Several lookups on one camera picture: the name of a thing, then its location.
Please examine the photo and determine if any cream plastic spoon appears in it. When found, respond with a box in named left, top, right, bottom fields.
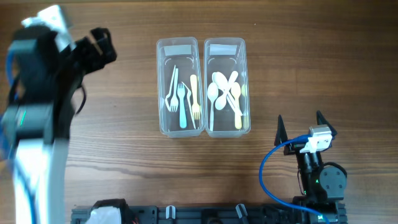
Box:
left=231, top=82, right=242, bottom=129

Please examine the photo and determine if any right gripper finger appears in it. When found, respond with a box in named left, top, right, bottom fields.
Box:
left=316, top=110, right=338, bottom=137
left=274, top=115, right=289, bottom=146

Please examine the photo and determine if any white plastic spoon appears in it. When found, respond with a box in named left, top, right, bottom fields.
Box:
left=212, top=71, right=238, bottom=110
left=207, top=82, right=218, bottom=131
left=226, top=92, right=243, bottom=119
left=212, top=71, right=243, bottom=116

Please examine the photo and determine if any cream plastic fork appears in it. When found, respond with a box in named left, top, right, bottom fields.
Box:
left=190, top=75, right=200, bottom=120

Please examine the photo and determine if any left blue cable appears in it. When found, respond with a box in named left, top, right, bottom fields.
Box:
left=0, top=49, right=38, bottom=224

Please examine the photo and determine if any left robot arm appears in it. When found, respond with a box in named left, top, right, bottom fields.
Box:
left=1, top=25, right=117, bottom=223

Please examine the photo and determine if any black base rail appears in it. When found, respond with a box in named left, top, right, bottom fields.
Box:
left=70, top=202, right=346, bottom=224

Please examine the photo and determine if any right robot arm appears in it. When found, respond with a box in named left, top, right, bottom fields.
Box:
left=284, top=111, right=348, bottom=223

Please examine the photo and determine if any pale blue plastic fork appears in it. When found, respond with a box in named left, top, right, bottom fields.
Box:
left=177, top=83, right=187, bottom=129

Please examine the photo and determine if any clear plastic container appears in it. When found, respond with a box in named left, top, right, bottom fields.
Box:
left=204, top=37, right=251, bottom=138
left=156, top=37, right=205, bottom=138

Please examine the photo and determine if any white plastic fork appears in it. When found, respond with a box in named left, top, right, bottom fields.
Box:
left=165, top=65, right=176, bottom=112
left=182, top=82, right=197, bottom=129
left=170, top=68, right=178, bottom=113

